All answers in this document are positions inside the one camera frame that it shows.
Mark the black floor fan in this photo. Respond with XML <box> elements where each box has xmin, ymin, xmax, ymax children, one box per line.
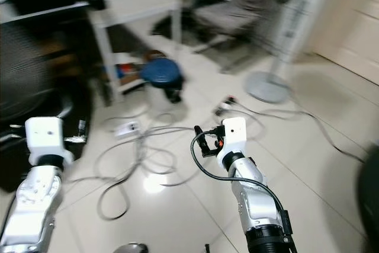
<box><xmin>0</xmin><ymin>22</ymin><xmax>55</xmax><ymax>123</ymax></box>

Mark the plug adaptor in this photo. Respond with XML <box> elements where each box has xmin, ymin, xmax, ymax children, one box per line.
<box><xmin>213</xmin><ymin>94</ymin><xmax>239</xmax><ymax>116</ymax></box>

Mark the white power strip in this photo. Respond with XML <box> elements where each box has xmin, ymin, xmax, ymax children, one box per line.
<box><xmin>115</xmin><ymin>121</ymin><xmax>143</xmax><ymax>138</ymax></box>

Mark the white standing fan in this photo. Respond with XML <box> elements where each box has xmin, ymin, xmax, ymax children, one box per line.
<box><xmin>246</xmin><ymin>0</ymin><xmax>332</xmax><ymax>104</ymax></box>

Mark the grey office chair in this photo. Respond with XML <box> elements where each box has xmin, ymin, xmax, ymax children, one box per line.
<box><xmin>192</xmin><ymin>0</ymin><xmax>279</xmax><ymax>70</ymax></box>

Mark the white desk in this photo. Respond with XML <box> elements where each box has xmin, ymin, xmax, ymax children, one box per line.
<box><xmin>92</xmin><ymin>0</ymin><xmax>183</xmax><ymax>97</ymax></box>

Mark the black coffee table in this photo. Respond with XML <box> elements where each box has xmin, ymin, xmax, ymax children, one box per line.
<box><xmin>357</xmin><ymin>145</ymin><xmax>379</xmax><ymax>231</ymax></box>

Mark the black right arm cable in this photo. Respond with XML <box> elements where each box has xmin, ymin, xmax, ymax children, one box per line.
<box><xmin>191</xmin><ymin>127</ymin><xmax>292</xmax><ymax>233</ymax></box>

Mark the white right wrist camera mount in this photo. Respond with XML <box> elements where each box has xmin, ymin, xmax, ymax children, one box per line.
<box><xmin>216</xmin><ymin>117</ymin><xmax>248</xmax><ymax>155</ymax></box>

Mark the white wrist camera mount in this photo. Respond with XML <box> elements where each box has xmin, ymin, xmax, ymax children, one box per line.
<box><xmin>216</xmin><ymin>117</ymin><xmax>248</xmax><ymax>155</ymax></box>
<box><xmin>25</xmin><ymin>117</ymin><xmax>75</xmax><ymax>168</ymax></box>

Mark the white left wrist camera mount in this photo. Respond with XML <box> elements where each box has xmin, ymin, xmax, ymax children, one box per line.
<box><xmin>25</xmin><ymin>117</ymin><xmax>75</xmax><ymax>168</ymax></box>

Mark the tangled floor cable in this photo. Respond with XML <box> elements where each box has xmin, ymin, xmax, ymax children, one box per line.
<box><xmin>98</xmin><ymin>111</ymin><xmax>199</xmax><ymax>221</ymax></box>

